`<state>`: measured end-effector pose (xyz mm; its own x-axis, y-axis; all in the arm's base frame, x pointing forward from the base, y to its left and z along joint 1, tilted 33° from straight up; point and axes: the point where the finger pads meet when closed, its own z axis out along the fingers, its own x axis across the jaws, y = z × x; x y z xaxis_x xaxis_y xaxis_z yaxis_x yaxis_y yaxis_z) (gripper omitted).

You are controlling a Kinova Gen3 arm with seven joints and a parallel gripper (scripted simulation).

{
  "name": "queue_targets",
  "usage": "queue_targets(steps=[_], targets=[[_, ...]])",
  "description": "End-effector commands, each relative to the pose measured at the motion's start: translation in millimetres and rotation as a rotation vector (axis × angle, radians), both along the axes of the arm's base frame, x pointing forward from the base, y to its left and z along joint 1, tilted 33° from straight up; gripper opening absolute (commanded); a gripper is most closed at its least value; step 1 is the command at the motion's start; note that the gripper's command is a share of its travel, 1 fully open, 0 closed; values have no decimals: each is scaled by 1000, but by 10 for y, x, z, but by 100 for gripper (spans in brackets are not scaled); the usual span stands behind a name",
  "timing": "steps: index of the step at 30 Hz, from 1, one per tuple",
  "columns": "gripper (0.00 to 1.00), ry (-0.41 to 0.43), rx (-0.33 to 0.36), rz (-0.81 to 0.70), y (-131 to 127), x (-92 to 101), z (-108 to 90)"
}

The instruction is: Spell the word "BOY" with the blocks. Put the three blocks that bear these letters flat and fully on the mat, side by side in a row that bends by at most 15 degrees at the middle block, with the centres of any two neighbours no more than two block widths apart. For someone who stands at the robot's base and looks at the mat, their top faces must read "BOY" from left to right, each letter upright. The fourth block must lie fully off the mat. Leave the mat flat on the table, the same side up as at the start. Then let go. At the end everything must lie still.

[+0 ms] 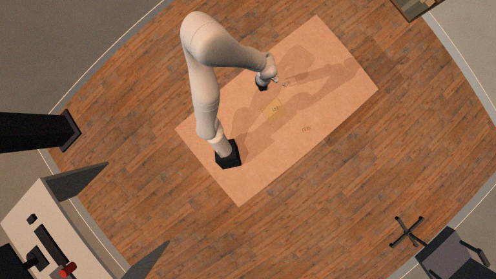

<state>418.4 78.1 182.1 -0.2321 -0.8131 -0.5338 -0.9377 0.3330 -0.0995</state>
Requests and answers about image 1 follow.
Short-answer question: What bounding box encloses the tan square mat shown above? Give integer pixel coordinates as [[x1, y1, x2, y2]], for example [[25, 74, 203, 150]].
[[260, 97, 287, 124]]

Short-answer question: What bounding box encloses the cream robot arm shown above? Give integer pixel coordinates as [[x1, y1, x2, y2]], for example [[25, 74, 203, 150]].
[[180, 11, 278, 158]]

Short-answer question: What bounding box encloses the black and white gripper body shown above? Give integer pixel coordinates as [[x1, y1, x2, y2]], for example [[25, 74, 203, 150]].
[[255, 75, 279, 91]]

